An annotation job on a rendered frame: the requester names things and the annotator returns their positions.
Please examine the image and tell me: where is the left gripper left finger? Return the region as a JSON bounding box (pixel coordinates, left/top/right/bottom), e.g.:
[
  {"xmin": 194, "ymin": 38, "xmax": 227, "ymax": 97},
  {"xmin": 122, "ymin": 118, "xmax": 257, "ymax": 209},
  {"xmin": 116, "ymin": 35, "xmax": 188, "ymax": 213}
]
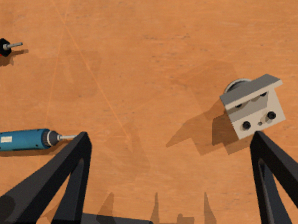
[{"xmin": 0, "ymin": 131, "xmax": 92, "ymax": 224}]

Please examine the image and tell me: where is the beige l-shaped bracket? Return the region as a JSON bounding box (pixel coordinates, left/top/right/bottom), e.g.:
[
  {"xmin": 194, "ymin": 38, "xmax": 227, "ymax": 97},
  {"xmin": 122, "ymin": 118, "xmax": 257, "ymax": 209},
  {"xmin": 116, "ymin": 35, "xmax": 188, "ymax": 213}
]
[{"xmin": 219, "ymin": 74, "xmax": 286, "ymax": 139}]

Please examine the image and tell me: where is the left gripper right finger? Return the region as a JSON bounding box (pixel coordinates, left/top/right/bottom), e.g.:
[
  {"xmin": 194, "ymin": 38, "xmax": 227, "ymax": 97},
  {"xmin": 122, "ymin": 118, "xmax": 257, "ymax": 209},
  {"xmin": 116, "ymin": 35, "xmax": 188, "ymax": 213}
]
[{"xmin": 250, "ymin": 131, "xmax": 298, "ymax": 224}]

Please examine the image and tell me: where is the red screwdriver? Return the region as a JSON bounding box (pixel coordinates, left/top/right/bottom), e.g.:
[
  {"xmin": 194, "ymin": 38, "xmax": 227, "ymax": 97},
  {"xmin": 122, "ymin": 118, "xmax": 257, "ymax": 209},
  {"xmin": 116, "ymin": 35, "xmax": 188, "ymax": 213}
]
[{"xmin": 0, "ymin": 38, "xmax": 23, "ymax": 57}]

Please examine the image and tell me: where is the blue electric screwdriver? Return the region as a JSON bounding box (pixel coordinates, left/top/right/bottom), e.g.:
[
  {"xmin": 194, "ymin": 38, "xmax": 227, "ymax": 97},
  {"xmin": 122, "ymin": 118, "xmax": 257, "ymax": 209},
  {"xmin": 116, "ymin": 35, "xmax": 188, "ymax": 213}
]
[{"xmin": 0, "ymin": 128, "xmax": 77, "ymax": 152}]

